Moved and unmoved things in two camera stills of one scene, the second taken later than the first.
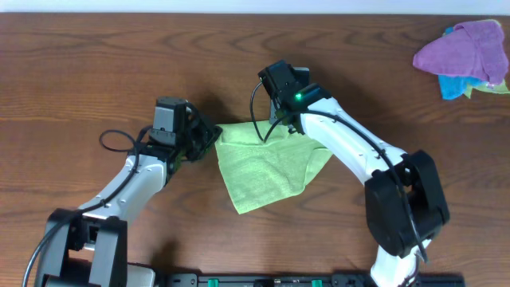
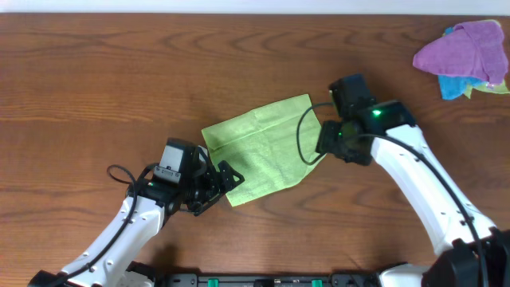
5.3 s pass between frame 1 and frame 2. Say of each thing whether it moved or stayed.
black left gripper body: moved
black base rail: stayed
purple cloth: stayed
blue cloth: stayed
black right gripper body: moved
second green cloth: stayed
